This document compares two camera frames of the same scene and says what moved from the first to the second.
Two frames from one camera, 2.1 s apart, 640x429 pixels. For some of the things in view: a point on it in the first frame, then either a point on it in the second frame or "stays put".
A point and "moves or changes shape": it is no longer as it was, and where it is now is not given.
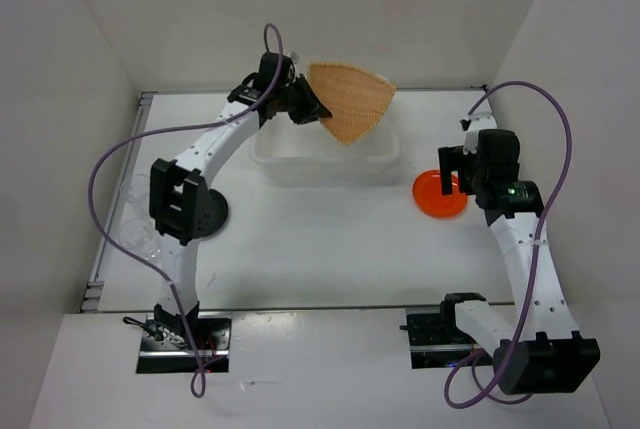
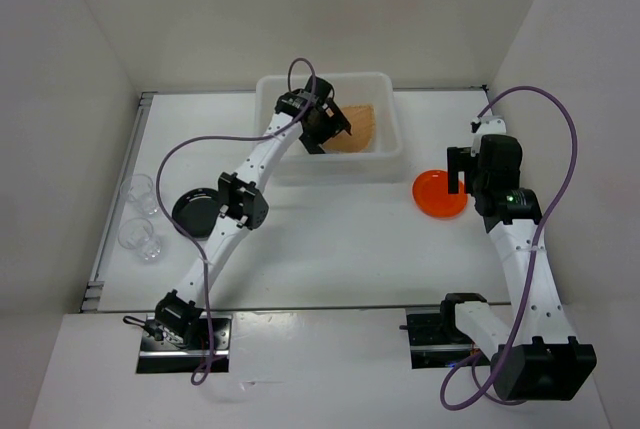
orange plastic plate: (428, 195) stays put
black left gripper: (313, 109) -> (333, 122)
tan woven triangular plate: (354, 99) moves or changes shape
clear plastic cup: (141, 236) stays put
